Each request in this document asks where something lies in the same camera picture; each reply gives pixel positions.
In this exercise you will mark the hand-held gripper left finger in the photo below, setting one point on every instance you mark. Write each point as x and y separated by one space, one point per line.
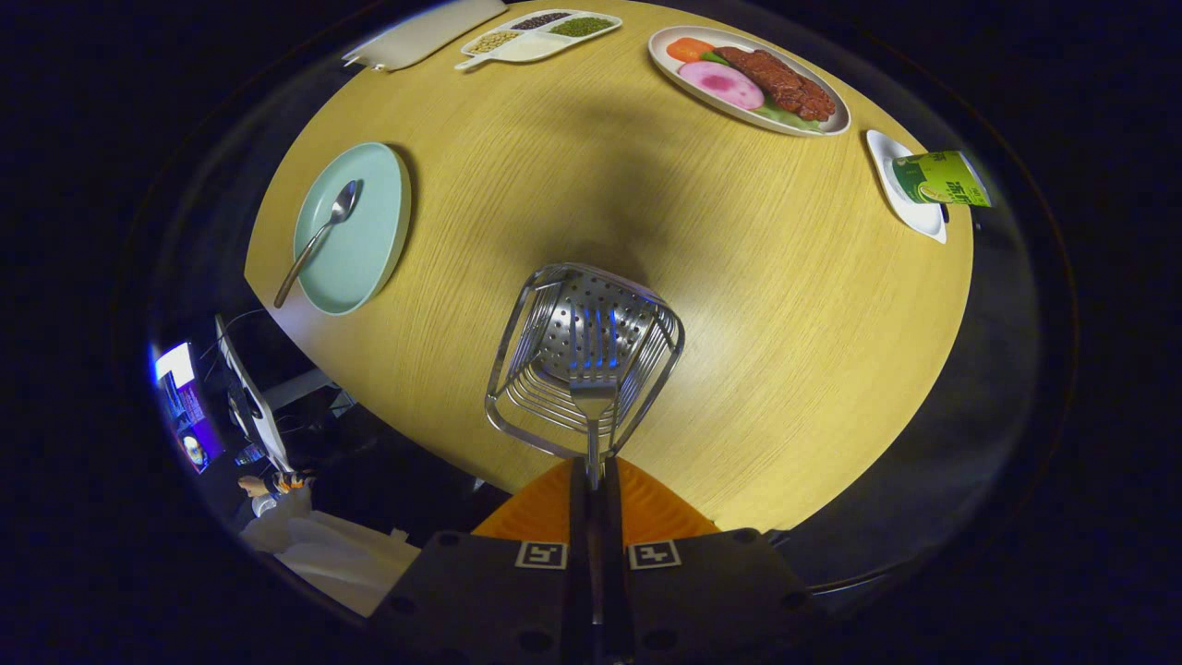
578 517

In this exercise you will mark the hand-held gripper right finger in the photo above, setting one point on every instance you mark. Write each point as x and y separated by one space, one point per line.
613 517

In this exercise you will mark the silver spoon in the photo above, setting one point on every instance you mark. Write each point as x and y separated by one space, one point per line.
343 201

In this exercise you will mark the white computer monitor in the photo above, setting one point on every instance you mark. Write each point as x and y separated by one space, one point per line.
254 406

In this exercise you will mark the mint green plate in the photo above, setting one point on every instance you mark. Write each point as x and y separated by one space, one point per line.
365 240

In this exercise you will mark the lit display screen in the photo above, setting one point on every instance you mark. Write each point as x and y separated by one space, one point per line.
189 411

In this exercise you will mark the white square coaster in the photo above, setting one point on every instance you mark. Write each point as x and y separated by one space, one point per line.
910 217

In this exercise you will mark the green lettuce leaf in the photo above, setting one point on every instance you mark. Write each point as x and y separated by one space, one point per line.
783 117

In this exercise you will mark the pink ham slice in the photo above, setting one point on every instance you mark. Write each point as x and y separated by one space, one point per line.
721 84

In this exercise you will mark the white round food plate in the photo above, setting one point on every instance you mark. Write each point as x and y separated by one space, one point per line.
674 74

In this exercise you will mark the brown steak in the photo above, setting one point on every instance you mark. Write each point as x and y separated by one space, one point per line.
776 81

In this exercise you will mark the white divided dish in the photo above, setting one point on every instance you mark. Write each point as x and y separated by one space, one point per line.
526 48

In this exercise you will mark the green label drink bottle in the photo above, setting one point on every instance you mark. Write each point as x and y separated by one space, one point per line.
942 178

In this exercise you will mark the orange carrot slice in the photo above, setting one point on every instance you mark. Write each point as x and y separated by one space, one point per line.
690 49

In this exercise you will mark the pile of yellow beans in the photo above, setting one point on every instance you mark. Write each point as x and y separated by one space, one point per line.
492 41

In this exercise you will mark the pile of green beans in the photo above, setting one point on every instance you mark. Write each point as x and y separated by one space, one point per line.
582 26

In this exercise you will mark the pile of dark beans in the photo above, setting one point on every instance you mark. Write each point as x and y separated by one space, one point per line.
540 19

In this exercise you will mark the cream white toaster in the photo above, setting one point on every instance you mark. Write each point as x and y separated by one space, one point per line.
425 32

